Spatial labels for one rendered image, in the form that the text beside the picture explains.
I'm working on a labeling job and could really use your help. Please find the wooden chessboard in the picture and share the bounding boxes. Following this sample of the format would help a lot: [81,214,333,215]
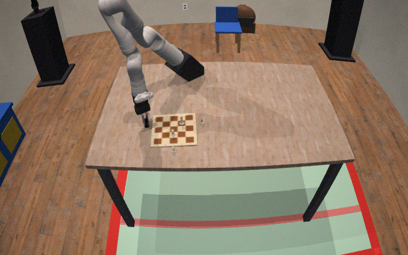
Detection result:
[150,113,197,147]

